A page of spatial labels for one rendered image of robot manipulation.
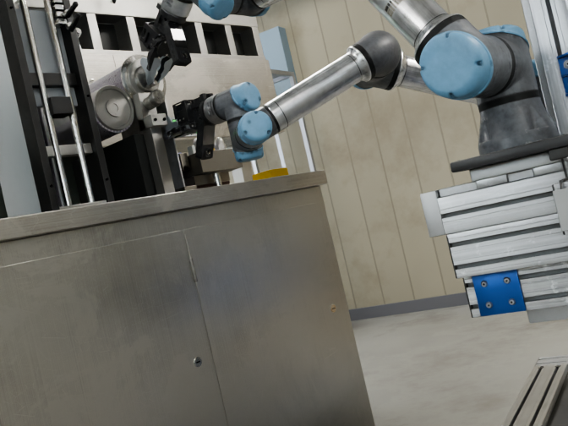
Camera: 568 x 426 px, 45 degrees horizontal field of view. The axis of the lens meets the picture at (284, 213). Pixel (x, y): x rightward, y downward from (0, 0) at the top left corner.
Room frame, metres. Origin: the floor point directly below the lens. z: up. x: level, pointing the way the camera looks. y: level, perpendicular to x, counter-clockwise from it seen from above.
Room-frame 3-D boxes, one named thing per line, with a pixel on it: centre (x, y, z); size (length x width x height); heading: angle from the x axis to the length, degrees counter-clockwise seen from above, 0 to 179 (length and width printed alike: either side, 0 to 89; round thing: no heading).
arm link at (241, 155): (1.74, 0.05, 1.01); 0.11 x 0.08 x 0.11; 12
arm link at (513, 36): (1.34, -0.47, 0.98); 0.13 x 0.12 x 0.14; 136
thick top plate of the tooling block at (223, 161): (2.13, 0.29, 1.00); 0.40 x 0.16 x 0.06; 47
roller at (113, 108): (1.89, 0.46, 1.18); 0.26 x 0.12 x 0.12; 47
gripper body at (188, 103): (1.86, 0.17, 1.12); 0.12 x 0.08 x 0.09; 47
